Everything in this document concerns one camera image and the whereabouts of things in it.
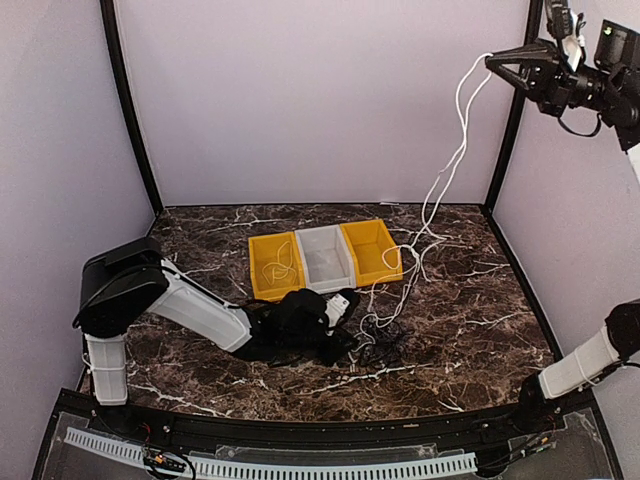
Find white bin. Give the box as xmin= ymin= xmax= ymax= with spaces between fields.
xmin=294 ymin=225 xmax=356 ymax=294

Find yellow bin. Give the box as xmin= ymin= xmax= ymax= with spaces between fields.
xmin=248 ymin=232 xmax=306 ymax=302
xmin=340 ymin=219 xmax=403 ymax=287

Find thick white cable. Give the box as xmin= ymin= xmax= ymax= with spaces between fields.
xmin=260 ymin=241 xmax=297 ymax=284

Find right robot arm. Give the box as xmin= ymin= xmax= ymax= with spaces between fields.
xmin=299 ymin=21 xmax=639 ymax=421

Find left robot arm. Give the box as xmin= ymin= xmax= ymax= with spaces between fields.
xmin=73 ymin=237 xmax=375 ymax=436

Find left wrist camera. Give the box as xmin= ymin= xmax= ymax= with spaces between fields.
xmin=322 ymin=288 xmax=360 ymax=336

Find right black frame post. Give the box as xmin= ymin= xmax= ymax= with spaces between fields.
xmin=483 ymin=0 xmax=544 ymax=217

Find black frame post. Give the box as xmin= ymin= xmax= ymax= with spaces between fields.
xmin=483 ymin=0 xmax=544 ymax=217
xmin=99 ymin=0 xmax=164 ymax=216

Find black thin cable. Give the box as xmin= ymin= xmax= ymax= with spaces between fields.
xmin=359 ymin=319 xmax=416 ymax=366

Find black front rail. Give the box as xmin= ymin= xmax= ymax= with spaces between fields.
xmin=54 ymin=387 xmax=566 ymax=451

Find white slotted cable duct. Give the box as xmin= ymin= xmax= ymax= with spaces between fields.
xmin=64 ymin=426 xmax=478 ymax=479

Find left black frame post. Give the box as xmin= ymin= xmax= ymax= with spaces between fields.
xmin=99 ymin=0 xmax=164 ymax=216

